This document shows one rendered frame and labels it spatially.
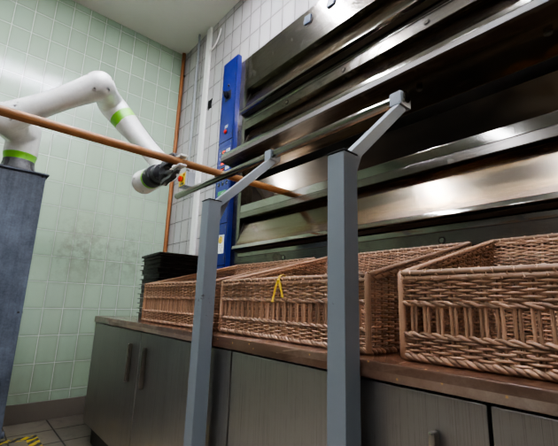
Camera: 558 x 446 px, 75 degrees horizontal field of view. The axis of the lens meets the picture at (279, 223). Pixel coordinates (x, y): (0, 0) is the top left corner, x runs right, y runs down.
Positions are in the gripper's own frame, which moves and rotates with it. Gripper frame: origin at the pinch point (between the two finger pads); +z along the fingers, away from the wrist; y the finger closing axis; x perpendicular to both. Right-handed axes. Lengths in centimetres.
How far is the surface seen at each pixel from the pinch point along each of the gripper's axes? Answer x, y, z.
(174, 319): -3, 59, 2
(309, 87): -52, -47, 19
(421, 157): -51, 3, 72
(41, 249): 22, 26, -123
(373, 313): -3, 54, 85
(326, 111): -38, -20, 42
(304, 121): -37, -20, 30
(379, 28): -48, -52, 59
